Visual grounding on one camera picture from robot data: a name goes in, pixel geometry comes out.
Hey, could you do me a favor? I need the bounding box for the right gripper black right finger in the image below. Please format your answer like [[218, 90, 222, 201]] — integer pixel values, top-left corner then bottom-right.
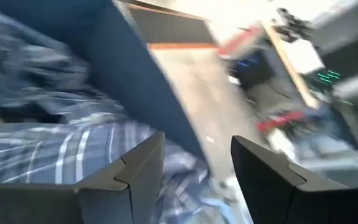
[[231, 134, 358, 224]]

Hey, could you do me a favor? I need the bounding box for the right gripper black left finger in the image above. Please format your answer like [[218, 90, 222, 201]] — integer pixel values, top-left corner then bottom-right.
[[0, 131, 166, 224]]

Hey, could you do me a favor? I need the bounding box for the blue plaid cloth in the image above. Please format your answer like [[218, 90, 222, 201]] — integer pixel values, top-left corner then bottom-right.
[[0, 90, 230, 224]]

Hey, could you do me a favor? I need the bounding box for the grey woven cloth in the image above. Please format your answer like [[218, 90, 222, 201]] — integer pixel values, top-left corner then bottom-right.
[[0, 12, 90, 123]]

